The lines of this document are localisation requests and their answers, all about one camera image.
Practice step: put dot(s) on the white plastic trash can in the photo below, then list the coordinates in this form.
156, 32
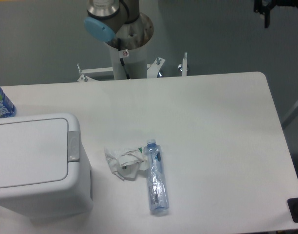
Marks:
44, 169

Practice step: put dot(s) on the white pedestal base frame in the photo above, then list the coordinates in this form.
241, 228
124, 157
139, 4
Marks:
153, 70

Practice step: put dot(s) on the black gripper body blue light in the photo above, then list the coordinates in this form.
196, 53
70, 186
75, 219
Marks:
263, 6

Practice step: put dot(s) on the crushed clear plastic bottle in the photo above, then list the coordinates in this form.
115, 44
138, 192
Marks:
156, 181

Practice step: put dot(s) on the blue labelled water bottle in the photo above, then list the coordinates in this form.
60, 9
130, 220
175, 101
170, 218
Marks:
7, 108

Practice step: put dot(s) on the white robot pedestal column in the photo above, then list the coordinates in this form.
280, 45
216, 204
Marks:
132, 48

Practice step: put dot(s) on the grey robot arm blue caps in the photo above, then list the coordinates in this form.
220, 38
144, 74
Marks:
111, 21

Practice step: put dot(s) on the black clamp at table corner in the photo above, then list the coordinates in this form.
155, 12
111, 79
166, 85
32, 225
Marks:
293, 207

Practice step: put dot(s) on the crumpled white paper wrapper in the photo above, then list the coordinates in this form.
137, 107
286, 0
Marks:
126, 163

